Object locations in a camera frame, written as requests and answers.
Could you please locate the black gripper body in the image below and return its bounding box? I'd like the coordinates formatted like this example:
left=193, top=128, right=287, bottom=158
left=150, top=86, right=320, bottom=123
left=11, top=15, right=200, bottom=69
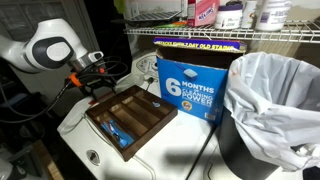
left=78, top=70, right=118, bottom=96

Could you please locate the dark wooden cutlery holder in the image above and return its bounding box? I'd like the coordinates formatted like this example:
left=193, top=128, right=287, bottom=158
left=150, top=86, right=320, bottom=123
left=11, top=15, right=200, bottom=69
left=84, top=84, right=179, bottom=163

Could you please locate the blue spoon with red rim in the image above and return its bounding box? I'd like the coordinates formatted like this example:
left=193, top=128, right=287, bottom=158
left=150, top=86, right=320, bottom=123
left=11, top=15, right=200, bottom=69
left=100, top=121, right=123, bottom=141

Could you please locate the blue plastic spoon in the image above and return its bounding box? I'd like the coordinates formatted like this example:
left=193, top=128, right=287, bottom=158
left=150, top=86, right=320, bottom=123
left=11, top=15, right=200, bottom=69
left=108, top=119, right=135, bottom=150

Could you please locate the blue cleaning product box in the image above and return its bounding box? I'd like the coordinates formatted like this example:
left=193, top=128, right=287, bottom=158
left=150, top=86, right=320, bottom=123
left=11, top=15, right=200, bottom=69
left=153, top=37, right=248, bottom=126

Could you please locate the wooden board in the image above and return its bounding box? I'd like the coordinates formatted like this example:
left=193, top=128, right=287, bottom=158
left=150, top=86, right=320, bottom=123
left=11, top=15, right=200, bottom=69
left=31, top=139, right=65, bottom=180

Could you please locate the white washing machine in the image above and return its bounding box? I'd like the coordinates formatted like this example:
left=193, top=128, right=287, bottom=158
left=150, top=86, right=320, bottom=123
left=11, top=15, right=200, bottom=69
left=56, top=51, right=218, bottom=180

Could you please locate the pink cardboard box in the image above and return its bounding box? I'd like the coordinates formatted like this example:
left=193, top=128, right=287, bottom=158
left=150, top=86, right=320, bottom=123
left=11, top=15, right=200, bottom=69
left=186, top=0, right=221, bottom=28

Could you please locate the white jar with purple lid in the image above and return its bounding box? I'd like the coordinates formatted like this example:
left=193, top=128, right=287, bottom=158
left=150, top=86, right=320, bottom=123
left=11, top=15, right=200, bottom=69
left=213, top=2, right=244, bottom=31

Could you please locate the black trash bin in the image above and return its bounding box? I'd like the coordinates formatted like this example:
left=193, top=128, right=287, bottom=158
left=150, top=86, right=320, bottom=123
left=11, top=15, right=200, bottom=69
left=218, top=106, right=282, bottom=180

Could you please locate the slim white bottle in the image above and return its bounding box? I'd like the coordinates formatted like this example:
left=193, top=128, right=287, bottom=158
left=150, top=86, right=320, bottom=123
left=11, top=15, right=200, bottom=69
left=240, top=0, right=259, bottom=30

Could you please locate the trash can with white bag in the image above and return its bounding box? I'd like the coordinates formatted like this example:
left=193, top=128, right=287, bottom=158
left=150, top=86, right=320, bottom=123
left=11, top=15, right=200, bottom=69
left=222, top=51, right=320, bottom=173

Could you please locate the large white tub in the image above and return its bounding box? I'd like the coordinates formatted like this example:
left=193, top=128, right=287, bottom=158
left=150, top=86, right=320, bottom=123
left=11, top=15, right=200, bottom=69
left=254, top=0, right=293, bottom=33

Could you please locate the orange cable tie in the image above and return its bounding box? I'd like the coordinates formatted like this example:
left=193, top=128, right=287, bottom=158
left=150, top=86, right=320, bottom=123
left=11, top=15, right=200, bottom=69
left=68, top=72, right=84, bottom=89

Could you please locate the black cable bundle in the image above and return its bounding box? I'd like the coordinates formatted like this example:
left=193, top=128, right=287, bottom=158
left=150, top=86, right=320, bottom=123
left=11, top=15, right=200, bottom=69
left=0, top=55, right=130, bottom=125

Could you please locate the white wire shelf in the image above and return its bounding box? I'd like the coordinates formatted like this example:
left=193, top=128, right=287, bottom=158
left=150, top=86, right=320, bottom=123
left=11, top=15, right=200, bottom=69
left=123, top=18, right=320, bottom=45

